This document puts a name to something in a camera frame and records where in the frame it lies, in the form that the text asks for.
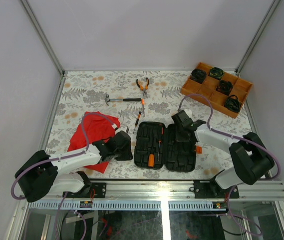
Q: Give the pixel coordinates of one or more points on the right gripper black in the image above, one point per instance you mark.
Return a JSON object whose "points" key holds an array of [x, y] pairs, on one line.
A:
{"points": [[178, 138]]}

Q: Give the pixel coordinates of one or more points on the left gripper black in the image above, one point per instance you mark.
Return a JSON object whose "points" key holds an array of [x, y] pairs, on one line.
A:
{"points": [[129, 156]]}

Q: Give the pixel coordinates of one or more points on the black orange screwdriver large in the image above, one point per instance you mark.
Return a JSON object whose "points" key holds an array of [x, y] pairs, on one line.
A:
{"points": [[160, 138]]}

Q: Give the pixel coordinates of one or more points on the black plastic tool case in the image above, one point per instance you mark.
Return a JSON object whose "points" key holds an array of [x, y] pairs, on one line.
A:
{"points": [[174, 156]]}

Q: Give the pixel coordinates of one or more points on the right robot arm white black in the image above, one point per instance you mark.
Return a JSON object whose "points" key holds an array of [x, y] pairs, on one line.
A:
{"points": [[250, 158]]}

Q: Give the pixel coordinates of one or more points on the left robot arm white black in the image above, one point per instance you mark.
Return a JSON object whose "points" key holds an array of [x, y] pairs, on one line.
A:
{"points": [[45, 174]]}

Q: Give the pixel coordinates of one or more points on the red cloth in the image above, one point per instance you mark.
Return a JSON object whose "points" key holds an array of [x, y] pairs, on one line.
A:
{"points": [[97, 126]]}

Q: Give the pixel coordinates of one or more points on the thin black precision screwdriver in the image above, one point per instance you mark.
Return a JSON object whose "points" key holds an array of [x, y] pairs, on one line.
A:
{"points": [[137, 121]]}

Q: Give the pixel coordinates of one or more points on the small hammer black grip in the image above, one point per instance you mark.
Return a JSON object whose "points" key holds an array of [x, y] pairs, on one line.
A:
{"points": [[108, 99]]}

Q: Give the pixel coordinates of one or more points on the small orange tipped precision screwdriver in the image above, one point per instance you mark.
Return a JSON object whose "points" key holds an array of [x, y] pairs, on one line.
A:
{"points": [[143, 107]]}

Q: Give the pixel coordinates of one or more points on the orange wooden divided tray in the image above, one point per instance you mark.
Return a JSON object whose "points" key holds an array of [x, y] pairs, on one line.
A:
{"points": [[217, 86]]}

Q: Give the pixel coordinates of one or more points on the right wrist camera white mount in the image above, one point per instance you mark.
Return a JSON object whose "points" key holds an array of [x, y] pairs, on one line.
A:
{"points": [[188, 112]]}

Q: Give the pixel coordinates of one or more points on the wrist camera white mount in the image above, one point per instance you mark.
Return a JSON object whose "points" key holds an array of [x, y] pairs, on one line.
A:
{"points": [[123, 128], [188, 112]]}

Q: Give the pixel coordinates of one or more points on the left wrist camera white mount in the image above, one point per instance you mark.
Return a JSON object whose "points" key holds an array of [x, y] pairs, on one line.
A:
{"points": [[123, 128]]}

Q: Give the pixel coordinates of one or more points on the orange handled pliers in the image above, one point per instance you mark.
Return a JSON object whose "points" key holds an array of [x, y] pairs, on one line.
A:
{"points": [[143, 88]]}

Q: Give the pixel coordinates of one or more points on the aluminium frame rail front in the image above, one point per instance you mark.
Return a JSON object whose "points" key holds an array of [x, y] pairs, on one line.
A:
{"points": [[177, 195]]}

